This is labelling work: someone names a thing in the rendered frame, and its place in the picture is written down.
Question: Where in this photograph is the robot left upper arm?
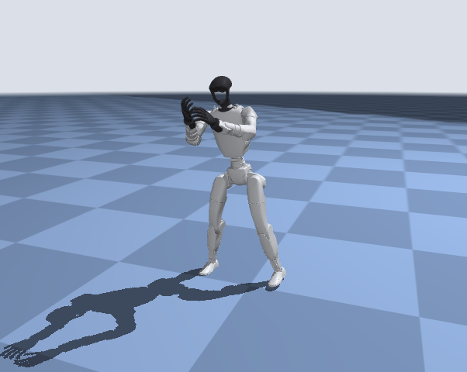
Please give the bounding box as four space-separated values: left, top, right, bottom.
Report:
241 106 258 141

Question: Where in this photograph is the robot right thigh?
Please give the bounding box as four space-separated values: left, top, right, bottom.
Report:
209 172 232 233

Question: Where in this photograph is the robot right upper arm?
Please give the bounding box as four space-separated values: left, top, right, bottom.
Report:
187 110 211 146

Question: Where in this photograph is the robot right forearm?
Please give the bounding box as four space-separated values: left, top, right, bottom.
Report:
185 122 198 141

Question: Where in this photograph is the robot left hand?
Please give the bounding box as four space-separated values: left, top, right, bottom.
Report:
189 107 223 133

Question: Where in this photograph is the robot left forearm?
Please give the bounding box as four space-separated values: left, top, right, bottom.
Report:
213 120 255 138

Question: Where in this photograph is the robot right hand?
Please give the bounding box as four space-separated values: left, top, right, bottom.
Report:
181 96 196 129

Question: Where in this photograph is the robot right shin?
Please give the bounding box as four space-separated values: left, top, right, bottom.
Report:
207 226 223 264

